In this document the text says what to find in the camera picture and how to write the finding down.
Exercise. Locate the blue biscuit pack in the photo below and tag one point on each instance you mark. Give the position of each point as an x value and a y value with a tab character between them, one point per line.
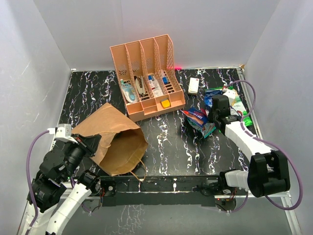
196	116

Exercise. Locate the pink desk organizer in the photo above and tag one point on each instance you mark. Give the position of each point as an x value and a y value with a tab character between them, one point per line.
142	58

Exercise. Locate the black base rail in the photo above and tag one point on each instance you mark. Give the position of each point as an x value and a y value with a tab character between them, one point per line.
165	190

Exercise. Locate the dark blue vinegar chips bag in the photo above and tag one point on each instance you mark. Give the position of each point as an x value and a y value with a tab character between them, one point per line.
208	97

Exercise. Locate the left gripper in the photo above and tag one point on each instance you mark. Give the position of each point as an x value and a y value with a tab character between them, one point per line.
89	143

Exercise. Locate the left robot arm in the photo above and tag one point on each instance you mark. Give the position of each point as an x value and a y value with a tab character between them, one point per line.
54	196

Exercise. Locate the green Chuba chips bag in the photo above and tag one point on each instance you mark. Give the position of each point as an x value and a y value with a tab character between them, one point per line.
237	108

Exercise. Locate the blue correction tape pack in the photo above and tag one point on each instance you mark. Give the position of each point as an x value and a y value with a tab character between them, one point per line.
128	91

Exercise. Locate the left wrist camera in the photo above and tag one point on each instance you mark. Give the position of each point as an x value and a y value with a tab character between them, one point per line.
62	132

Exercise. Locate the white small box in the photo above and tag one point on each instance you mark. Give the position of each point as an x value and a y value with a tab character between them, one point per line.
193	86

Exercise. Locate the yellow sticky tape dispenser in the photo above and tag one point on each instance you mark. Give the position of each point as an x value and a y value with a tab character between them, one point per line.
166	103

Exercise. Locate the brown paper bag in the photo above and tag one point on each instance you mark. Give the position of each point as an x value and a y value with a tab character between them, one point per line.
122	143

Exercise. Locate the blue eraser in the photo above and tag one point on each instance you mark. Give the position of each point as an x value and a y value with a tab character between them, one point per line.
165	80

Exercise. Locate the white ruler set pack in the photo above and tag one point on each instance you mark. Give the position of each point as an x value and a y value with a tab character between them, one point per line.
155	86

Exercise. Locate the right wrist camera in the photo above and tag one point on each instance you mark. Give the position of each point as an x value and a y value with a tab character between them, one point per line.
231	94

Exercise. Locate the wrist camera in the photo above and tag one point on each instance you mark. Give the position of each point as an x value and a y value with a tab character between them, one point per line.
231	94
62	132

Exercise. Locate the silver stapler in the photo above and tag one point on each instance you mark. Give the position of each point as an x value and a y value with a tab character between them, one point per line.
139	83

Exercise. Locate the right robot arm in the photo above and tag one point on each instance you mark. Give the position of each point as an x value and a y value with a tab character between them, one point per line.
268	171

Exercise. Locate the red green candy pack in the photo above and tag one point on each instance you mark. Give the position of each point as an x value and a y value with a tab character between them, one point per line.
205	129

